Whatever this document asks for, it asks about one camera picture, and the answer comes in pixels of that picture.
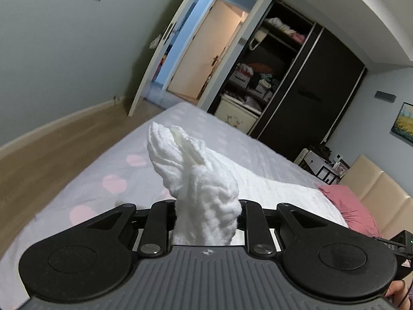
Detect white handbag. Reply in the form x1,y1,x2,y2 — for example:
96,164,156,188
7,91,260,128
248,29,270,50

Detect pile of assorted clothes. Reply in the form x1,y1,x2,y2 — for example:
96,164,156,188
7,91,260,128
237,61,281,89

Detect pink and white folded clothes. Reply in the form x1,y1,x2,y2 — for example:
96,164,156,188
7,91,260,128
268,18,305,44

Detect photo frame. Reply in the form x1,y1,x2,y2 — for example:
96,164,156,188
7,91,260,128
332,160,351,176

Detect person's right hand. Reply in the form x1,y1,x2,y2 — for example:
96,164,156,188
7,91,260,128
385,279,409,309

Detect dark wardrobe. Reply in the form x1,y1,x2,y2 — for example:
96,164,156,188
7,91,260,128
206,0,368,165

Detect white crinkled cloth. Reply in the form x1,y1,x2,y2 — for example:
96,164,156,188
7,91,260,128
147,121,349,246

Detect white nightstand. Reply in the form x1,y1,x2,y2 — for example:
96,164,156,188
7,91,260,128
295,148,339,184

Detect white room door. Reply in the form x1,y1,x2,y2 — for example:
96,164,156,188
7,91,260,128
127,22,178,117

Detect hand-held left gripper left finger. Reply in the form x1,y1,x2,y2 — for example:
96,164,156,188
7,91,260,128
87,200,177,255

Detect pink pillow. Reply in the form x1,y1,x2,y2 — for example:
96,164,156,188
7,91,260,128
314,182,384,238

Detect cream storage box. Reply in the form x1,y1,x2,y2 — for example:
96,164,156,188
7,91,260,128
215,94,262,134

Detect grey wall box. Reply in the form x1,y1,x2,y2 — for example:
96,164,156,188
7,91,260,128
374,91,397,103

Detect framed green painting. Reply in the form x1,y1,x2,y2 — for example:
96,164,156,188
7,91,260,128
390,102,413,143

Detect beige padded headboard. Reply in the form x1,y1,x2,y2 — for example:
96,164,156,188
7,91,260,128
339,154,413,243

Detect black bag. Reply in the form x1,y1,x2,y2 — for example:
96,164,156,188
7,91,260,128
310,144,333,161

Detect beige hallway door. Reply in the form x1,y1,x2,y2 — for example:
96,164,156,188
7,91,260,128
166,0,249,100

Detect checkered storage basket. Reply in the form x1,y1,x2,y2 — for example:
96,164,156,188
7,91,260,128
253,84,275,102
227,68,252,88

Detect grey pink-dotted bed sheet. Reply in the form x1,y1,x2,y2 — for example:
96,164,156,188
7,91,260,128
0,102,323,310

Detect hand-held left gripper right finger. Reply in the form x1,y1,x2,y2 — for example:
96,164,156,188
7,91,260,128
239,199,347,257

